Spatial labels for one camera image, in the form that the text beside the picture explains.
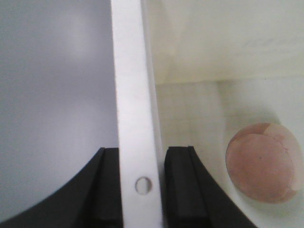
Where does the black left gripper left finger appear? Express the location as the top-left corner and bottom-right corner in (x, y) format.
(0, 148), (123, 228)

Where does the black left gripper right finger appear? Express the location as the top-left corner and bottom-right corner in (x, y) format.
(164, 146), (255, 228)

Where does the pink plush peach toy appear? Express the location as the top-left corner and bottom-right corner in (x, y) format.
(225, 123), (304, 204)

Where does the white plastic tote box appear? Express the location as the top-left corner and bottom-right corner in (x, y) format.
(111, 0), (304, 228)

